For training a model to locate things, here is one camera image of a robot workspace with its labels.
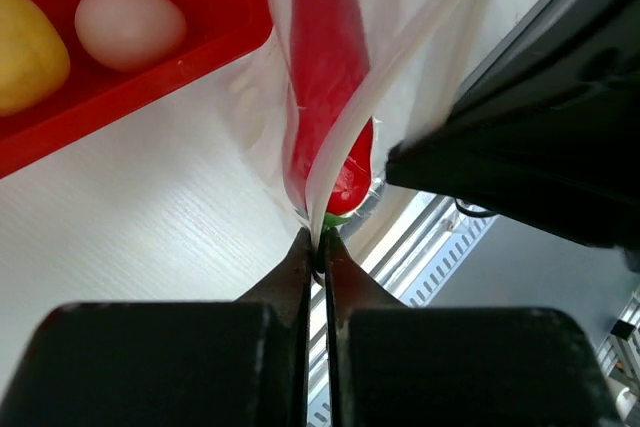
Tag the pale egg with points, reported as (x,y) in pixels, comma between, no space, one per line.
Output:
(129,35)

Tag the red chili pepper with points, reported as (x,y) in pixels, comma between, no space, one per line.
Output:
(328,61)

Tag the red plastic tray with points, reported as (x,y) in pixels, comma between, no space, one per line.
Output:
(70,67)

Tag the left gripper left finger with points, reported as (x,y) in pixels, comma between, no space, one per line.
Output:
(211,363)

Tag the slotted cable duct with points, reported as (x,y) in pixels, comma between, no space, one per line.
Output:
(413,262)

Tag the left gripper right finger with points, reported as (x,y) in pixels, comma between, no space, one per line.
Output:
(392,365)

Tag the yellow bell pepper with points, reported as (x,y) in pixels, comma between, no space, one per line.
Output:
(35,62)

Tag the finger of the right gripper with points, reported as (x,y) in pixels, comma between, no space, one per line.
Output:
(568,165)

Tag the aluminium mounting rail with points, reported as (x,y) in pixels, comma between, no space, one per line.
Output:
(368,228)

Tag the clear zip top bag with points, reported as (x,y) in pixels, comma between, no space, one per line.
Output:
(418,51)

